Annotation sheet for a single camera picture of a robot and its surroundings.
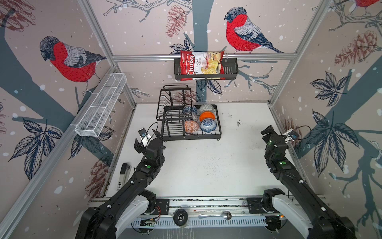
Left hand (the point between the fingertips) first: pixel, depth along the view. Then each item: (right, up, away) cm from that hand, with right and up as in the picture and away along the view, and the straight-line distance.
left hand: (148, 131), depth 79 cm
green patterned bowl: (+34, +15, +32) cm, 49 cm away
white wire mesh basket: (-24, +6, -8) cm, 26 cm away
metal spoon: (+41, -41, -6) cm, 58 cm away
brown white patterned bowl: (+23, +8, +3) cm, 25 cm away
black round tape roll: (+19, -34, -17) cm, 43 cm away
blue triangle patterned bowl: (+22, +14, +32) cm, 41 cm away
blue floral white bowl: (+35, +2, +25) cm, 43 cm away
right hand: (+68, +1, +2) cm, 68 cm away
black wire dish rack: (+18, +5, +4) cm, 19 cm away
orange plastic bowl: (+34, +9, +26) cm, 43 cm away
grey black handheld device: (-14, -24, +3) cm, 28 cm away
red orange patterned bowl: (+22, +1, +25) cm, 34 cm away
